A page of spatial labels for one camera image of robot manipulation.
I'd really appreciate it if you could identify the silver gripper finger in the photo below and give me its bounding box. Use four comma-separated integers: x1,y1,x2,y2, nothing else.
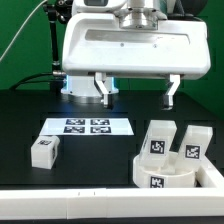
163,74,181,110
94,72,113,108

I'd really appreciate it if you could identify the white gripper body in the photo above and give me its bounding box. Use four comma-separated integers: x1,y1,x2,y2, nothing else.
62,13,211,80

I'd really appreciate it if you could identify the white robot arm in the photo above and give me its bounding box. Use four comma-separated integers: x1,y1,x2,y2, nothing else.
62,0,211,110

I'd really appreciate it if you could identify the white marker sheet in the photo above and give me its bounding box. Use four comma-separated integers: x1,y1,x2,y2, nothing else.
40,118,133,136

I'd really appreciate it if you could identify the white L-shaped fence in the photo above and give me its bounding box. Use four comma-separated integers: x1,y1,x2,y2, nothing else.
0,158,224,220

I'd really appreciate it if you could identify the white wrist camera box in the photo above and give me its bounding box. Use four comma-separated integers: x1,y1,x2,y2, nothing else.
72,0,127,15

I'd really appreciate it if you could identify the white cable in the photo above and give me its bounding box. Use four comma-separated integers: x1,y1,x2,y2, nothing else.
0,0,48,63

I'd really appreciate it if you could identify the black cable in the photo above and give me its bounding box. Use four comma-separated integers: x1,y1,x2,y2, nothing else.
8,72,67,91

